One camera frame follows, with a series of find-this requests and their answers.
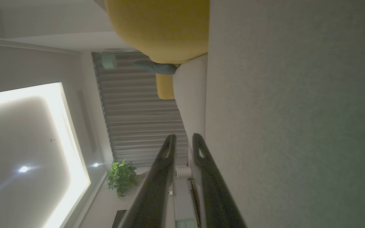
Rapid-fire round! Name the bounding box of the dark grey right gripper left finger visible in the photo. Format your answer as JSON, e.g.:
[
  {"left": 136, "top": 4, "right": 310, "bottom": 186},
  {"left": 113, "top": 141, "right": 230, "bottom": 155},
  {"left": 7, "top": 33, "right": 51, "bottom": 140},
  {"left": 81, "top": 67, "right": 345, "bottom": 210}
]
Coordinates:
[{"left": 118, "top": 134, "right": 177, "bottom": 228}]

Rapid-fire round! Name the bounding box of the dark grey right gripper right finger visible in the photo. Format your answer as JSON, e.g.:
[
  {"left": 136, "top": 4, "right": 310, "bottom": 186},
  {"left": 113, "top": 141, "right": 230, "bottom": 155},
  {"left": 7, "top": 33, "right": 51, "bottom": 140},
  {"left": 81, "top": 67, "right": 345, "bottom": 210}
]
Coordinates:
[{"left": 192, "top": 133, "right": 247, "bottom": 228}]

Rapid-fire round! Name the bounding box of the grey low cabinet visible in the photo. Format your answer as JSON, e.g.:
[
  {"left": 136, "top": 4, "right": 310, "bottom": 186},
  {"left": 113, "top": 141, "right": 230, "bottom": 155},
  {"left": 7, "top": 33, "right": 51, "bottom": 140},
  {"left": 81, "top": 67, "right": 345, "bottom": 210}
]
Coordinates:
[{"left": 172, "top": 177, "right": 200, "bottom": 228}]

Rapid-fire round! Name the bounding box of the white ribbed plant pot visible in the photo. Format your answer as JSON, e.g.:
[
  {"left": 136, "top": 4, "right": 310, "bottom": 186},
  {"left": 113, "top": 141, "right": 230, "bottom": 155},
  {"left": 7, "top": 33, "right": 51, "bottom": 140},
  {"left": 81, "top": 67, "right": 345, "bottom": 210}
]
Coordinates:
[{"left": 176, "top": 166, "right": 192, "bottom": 179}]

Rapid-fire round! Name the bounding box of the green leafy house plant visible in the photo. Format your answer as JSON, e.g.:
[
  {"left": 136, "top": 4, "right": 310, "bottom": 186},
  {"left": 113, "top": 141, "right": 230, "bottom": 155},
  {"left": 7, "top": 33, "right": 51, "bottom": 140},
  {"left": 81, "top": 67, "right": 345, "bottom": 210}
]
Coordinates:
[{"left": 106, "top": 159, "right": 138, "bottom": 199}]

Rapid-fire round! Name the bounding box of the black television screen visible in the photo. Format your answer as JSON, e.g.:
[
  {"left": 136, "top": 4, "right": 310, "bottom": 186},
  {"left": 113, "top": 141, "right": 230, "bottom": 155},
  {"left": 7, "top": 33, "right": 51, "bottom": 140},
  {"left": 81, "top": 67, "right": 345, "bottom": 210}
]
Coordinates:
[{"left": 111, "top": 209, "right": 129, "bottom": 228}]

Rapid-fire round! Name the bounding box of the grey pleated curtain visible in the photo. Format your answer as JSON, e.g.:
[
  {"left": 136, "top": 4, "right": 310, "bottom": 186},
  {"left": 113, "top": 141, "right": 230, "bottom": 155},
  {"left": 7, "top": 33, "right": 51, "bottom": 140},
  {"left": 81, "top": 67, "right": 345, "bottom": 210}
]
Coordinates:
[{"left": 92, "top": 51, "right": 189, "bottom": 168}]

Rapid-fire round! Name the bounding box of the yellow sofa back cushion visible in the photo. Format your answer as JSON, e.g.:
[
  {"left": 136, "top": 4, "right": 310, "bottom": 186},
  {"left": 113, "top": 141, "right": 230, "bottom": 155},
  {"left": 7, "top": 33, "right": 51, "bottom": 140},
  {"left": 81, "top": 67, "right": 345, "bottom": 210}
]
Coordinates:
[
  {"left": 104, "top": 0, "right": 210, "bottom": 64},
  {"left": 156, "top": 73, "right": 176, "bottom": 100}
]

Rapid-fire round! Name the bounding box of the wide grey sofa seat cushion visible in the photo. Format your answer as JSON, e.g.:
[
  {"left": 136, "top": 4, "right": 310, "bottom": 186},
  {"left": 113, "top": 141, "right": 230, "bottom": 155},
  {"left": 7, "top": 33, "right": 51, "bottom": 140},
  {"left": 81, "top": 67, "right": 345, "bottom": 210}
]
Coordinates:
[{"left": 205, "top": 0, "right": 365, "bottom": 228}]

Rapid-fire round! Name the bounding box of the teal throw pillow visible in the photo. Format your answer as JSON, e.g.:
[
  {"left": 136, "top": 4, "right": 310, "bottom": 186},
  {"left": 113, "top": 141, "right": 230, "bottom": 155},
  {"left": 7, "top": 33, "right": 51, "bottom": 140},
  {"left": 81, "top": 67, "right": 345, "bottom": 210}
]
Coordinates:
[{"left": 133, "top": 60, "right": 177, "bottom": 75}]

